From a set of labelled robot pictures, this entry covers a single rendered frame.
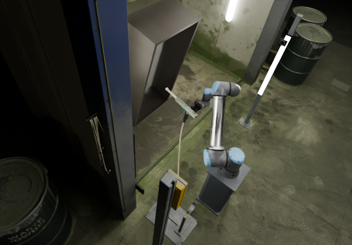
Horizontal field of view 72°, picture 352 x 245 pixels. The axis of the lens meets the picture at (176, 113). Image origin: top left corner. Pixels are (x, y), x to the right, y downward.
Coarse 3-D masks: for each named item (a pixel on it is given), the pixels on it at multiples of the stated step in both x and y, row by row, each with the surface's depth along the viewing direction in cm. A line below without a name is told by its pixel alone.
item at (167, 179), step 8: (168, 176) 108; (160, 184) 109; (168, 184) 106; (176, 184) 111; (160, 192) 114; (168, 192) 108; (160, 200) 120; (168, 200) 116; (160, 208) 127; (168, 208) 129; (160, 216) 135; (168, 216) 141; (160, 224) 143; (160, 232) 153; (152, 240) 179; (160, 240) 169
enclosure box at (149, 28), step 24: (168, 0) 213; (144, 24) 186; (168, 24) 194; (192, 24) 205; (144, 48) 187; (168, 48) 256; (144, 72) 204; (168, 72) 277; (144, 96) 299; (168, 96) 302
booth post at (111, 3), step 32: (64, 0) 92; (96, 0) 85; (96, 32) 93; (96, 64) 103; (128, 64) 119; (96, 96) 122; (128, 96) 134; (128, 128) 153; (128, 160) 179; (128, 192) 215
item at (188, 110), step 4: (168, 88) 266; (176, 96) 260; (176, 100) 258; (180, 100) 257; (180, 104) 255; (184, 104) 253; (184, 108) 254; (188, 108) 250; (188, 112) 250; (192, 112) 248; (184, 116) 259; (192, 116) 248; (184, 120) 262
